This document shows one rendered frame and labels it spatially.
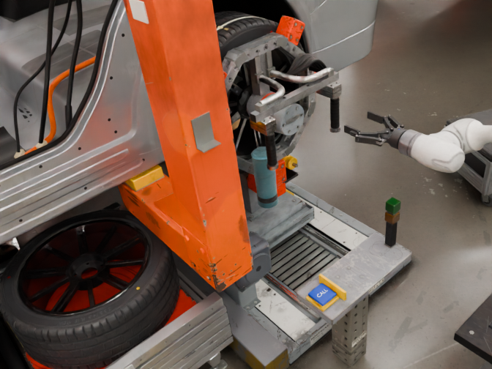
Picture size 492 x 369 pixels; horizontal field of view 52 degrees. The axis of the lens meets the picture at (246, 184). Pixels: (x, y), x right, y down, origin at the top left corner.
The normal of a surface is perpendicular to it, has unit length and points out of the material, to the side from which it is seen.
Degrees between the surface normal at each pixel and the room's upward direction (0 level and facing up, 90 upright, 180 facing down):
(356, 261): 0
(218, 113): 90
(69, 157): 90
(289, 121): 90
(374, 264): 0
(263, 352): 0
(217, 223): 90
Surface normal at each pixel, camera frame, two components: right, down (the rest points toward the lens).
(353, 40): 0.63, 0.40
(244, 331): -0.12, -0.80
